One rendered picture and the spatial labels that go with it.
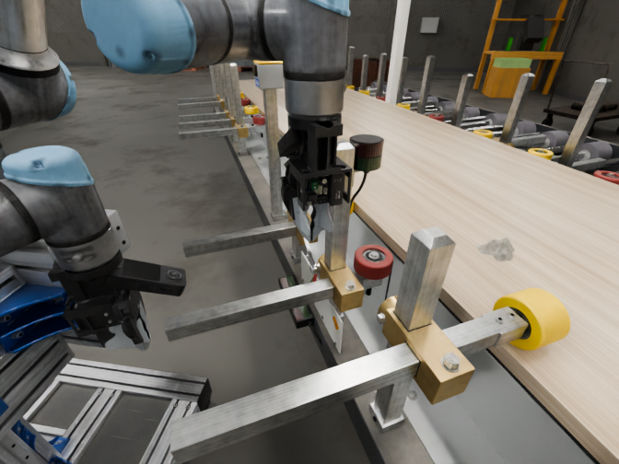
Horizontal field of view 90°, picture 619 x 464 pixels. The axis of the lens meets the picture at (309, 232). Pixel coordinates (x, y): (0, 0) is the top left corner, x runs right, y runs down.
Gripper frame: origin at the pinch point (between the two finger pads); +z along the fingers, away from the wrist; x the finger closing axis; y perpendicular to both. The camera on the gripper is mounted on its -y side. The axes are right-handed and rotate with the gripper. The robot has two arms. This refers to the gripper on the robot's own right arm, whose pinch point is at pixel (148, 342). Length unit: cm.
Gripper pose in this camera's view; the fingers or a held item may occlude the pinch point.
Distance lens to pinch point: 66.2
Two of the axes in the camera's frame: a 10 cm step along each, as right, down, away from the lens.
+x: 3.4, 5.2, -7.8
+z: 0.0, 8.3, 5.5
